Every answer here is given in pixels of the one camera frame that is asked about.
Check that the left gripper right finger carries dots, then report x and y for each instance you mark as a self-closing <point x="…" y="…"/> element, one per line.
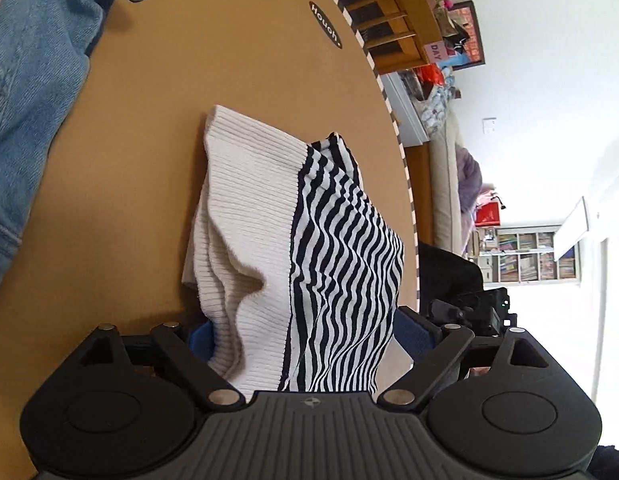
<point x="493" y="407"/>

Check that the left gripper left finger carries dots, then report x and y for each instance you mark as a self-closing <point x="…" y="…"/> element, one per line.
<point x="122" y="406"/>

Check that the white black striped sweater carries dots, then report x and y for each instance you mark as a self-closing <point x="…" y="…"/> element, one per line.
<point x="296" y="270"/>

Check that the white bookshelf with books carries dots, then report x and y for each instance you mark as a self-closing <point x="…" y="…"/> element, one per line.
<point x="527" y="255"/>

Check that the beige sofa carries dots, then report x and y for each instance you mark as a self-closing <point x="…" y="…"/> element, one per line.
<point x="446" y="212"/>

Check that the white small drawer cabinet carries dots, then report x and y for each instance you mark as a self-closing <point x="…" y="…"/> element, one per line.
<point x="410" y="129"/>

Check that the framed red picture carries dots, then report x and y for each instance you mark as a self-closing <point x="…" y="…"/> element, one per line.
<point x="462" y="37"/>

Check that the wooden sideboard with drawers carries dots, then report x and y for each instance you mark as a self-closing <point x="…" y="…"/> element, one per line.
<point x="398" y="34"/>

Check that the blue denim jacket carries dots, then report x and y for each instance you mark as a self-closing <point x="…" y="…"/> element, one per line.
<point x="45" y="47"/>

